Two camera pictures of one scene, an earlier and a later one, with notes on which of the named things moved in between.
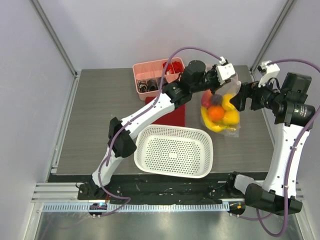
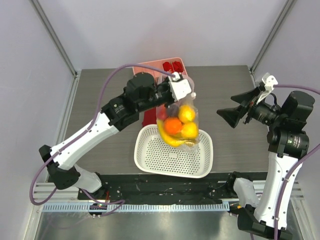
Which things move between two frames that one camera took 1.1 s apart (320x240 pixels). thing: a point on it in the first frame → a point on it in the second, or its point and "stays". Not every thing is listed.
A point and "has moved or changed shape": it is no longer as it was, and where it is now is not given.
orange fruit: [216, 112] → [172, 125]
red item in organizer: [169, 68] stays
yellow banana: [214, 126] → [171, 140]
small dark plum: [216, 99] → [172, 110]
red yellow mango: [206, 98] has moved or changed shape
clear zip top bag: [218, 114] → [179, 124]
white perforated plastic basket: [174, 151] stays
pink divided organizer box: [149, 76] stays
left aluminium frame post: [38, 10] stays
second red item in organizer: [177, 67] stays
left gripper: [212, 70] → [166, 84]
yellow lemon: [225, 103] → [186, 114]
